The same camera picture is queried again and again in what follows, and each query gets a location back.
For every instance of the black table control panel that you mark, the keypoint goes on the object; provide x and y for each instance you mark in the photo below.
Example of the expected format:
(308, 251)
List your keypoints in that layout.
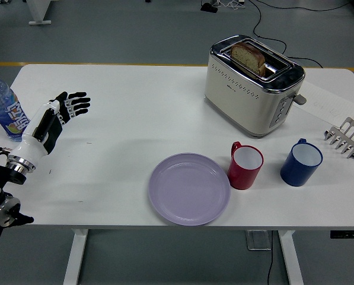
(347, 234)

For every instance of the white furniture foot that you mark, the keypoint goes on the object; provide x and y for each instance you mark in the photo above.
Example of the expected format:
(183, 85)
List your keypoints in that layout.
(37, 10)

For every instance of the black floor device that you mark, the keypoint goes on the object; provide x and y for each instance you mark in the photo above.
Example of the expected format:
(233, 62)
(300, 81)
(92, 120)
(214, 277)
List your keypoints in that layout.
(208, 7)

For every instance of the clear plastic holder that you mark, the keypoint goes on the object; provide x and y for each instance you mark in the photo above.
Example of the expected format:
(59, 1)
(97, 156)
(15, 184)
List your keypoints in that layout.
(258, 240)

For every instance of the red mug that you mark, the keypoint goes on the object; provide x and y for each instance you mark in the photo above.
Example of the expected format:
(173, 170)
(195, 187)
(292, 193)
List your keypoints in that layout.
(242, 178)

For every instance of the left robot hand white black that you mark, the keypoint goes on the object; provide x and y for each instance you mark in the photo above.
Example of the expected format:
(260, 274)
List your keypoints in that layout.
(31, 142)

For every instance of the metal toast rack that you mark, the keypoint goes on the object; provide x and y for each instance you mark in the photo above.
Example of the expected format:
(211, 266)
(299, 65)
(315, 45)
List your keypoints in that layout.
(350, 147)

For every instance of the white table leg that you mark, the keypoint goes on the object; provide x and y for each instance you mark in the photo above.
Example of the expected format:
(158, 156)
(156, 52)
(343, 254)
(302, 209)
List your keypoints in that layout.
(289, 258)
(74, 258)

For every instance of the blue mug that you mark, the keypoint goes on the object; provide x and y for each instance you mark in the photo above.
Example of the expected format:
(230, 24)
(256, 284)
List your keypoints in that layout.
(295, 175)

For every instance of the cream silver toaster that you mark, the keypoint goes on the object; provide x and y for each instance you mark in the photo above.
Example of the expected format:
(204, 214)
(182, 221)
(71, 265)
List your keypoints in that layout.
(239, 101)

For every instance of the white paper sheet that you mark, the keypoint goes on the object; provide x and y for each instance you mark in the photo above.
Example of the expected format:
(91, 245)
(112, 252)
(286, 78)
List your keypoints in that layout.
(322, 104)

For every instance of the purple plate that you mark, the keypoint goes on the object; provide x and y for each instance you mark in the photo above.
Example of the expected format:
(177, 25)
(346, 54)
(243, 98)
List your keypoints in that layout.
(188, 190)

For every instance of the bread slice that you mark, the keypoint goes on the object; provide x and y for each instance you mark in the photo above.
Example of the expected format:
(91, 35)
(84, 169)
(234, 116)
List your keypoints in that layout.
(246, 56)

